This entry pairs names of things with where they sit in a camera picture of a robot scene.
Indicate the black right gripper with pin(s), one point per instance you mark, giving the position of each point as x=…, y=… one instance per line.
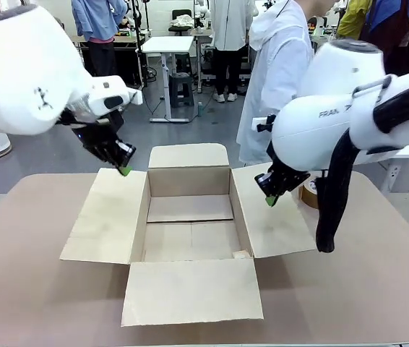
x=285, y=179

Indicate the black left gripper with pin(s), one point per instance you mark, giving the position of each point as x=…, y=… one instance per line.
x=96, y=139

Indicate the brown packing tape roll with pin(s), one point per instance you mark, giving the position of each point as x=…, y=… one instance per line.
x=310, y=193

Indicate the brown cardboard box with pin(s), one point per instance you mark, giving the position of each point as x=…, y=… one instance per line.
x=190, y=231

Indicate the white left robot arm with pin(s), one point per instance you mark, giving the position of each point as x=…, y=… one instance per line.
x=27, y=72

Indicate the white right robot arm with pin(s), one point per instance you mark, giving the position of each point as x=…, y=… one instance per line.
x=320, y=119

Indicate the grey plastic stool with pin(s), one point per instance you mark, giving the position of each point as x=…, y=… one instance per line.
x=181, y=90

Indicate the person in white lab coat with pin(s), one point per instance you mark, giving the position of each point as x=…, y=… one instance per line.
x=280, y=72

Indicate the white standing desk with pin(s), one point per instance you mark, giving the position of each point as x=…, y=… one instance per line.
x=168, y=47

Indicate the person in blue shirt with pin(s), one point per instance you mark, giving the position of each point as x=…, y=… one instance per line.
x=98, y=32

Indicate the bystander in white coat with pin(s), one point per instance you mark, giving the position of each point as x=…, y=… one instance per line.
x=230, y=32

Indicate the person in yellow garment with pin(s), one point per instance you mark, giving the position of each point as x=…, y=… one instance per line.
x=356, y=18

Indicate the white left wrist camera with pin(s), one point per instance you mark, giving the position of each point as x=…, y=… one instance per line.
x=136, y=95

